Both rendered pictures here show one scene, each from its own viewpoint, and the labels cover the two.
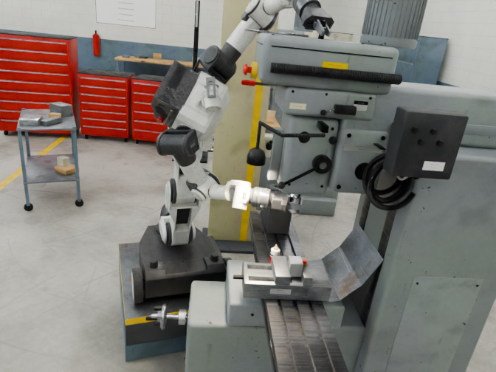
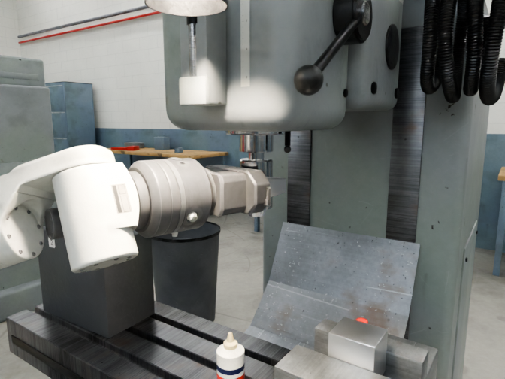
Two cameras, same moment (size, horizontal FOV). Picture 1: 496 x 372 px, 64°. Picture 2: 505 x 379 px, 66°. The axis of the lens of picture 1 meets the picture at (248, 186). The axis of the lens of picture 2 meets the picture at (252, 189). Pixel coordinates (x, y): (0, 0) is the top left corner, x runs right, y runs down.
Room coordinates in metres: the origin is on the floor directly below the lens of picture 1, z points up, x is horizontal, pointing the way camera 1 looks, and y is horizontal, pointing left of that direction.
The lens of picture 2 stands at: (1.18, 0.22, 1.32)
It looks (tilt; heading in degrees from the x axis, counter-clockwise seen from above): 10 degrees down; 311
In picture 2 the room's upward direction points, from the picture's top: straight up
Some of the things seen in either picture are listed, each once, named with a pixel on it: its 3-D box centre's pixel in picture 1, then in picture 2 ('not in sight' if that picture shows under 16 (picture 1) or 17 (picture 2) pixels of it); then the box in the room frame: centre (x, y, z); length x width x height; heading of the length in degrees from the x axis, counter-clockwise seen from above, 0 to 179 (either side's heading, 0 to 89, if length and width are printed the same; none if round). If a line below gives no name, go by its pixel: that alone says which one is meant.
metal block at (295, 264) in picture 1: (294, 266); (357, 352); (1.38, -0.22, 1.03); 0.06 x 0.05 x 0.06; 5
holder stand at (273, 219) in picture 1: (276, 207); (95, 268); (1.95, -0.16, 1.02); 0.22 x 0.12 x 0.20; 9
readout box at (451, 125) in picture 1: (424, 144); not in sight; (1.24, -0.54, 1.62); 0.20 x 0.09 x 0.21; 97
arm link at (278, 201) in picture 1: (273, 200); (203, 193); (1.55, -0.11, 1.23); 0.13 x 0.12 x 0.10; 173
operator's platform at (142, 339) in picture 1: (175, 295); not in sight; (2.16, 0.40, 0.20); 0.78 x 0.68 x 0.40; 21
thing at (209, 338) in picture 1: (266, 350); not in sight; (1.54, -0.18, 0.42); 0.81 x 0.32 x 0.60; 97
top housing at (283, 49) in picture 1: (321, 62); not in sight; (1.54, -0.22, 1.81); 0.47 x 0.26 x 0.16; 97
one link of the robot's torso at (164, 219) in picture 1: (177, 229); not in sight; (2.19, 0.41, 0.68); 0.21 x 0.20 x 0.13; 21
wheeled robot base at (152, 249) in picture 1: (177, 244); not in sight; (2.16, 0.40, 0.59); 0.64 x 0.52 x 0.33; 21
